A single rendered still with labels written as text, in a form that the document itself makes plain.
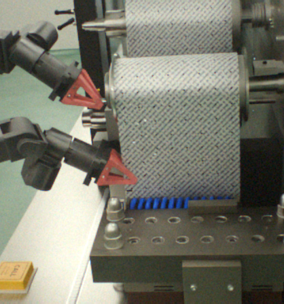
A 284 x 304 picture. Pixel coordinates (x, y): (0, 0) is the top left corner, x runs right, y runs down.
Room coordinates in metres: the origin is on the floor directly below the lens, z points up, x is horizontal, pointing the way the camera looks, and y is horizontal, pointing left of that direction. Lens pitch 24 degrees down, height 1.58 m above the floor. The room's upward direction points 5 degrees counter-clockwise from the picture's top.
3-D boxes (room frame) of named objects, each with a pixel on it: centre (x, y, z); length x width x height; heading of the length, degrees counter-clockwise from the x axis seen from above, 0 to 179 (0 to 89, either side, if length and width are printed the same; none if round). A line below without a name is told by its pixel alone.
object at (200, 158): (0.98, -0.07, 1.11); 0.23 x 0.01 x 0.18; 82
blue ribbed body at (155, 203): (0.96, -0.07, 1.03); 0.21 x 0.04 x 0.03; 82
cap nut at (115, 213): (0.93, 0.06, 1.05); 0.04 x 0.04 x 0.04
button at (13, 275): (0.93, 0.29, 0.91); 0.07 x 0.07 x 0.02; 82
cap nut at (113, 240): (0.84, 0.07, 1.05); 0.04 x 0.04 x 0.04
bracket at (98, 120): (1.10, 0.07, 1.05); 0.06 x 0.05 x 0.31; 82
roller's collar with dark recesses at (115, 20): (1.31, 0.03, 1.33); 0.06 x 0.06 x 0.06; 82
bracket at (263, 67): (1.02, -0.26, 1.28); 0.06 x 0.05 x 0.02; 82
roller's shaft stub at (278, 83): (1.02, -0.25, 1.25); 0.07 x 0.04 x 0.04; 82
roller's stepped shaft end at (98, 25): (1.32, 0.09, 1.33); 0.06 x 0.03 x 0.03; 82
